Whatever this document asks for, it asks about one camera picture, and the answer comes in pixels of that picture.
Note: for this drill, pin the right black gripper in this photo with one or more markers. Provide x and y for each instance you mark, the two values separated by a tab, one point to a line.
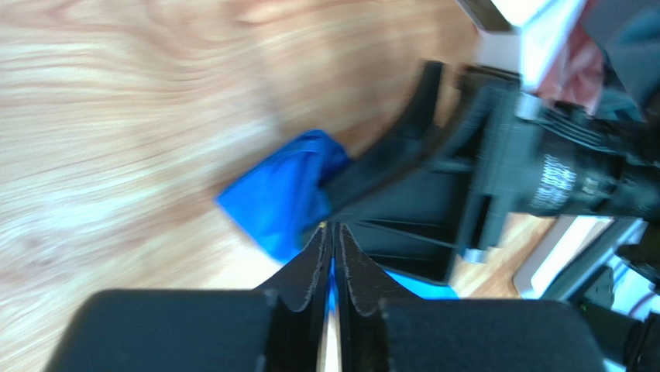
523	156

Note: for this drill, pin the teal t-shirt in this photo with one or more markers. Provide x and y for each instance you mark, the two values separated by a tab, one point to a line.
627	33

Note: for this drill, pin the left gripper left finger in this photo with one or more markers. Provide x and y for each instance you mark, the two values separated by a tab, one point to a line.
276	326

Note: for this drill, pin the blue cloth napkin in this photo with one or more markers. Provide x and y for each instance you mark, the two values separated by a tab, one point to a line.
281	197

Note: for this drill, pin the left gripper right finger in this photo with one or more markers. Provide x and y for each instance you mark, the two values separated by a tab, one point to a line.
386	327

